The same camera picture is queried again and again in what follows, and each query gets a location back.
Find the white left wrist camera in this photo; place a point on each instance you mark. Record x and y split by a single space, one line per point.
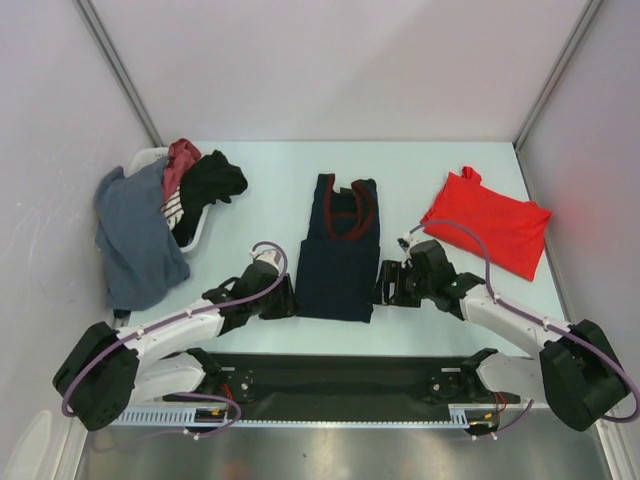
269 256

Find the aluminium corner post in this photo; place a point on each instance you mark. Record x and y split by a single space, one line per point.
107 48
577 36

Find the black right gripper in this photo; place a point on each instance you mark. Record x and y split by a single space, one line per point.
394 271

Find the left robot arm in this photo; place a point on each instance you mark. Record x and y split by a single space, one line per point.
110 370

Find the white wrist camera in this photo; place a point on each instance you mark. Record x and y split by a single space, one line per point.
269 256
407 242

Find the navy tank top red trim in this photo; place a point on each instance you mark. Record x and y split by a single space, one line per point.
339 258

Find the striped white black tank top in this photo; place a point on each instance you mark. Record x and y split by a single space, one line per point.
172 209

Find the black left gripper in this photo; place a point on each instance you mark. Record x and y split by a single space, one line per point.
286 302

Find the maroon tank top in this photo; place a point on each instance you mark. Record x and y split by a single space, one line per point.
182 155

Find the grey slotted cable duct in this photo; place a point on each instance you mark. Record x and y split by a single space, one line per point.
203 417

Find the white plastic laundry bin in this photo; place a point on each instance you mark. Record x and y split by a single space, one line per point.
148 156

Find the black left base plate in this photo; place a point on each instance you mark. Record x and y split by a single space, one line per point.
235 382

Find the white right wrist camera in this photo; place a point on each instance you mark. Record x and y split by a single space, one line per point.
407 242

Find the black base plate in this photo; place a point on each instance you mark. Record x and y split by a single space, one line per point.
450 385
235 382

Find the left aluminium corner post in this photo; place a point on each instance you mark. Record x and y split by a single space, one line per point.
107 48

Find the right aluminium corner post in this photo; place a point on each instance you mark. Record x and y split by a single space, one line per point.
577 36

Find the grey-blue tank top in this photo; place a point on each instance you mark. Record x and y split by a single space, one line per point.
141 258

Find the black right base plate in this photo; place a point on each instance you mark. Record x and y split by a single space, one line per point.
450 385

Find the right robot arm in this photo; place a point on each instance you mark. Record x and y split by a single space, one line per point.
571 368

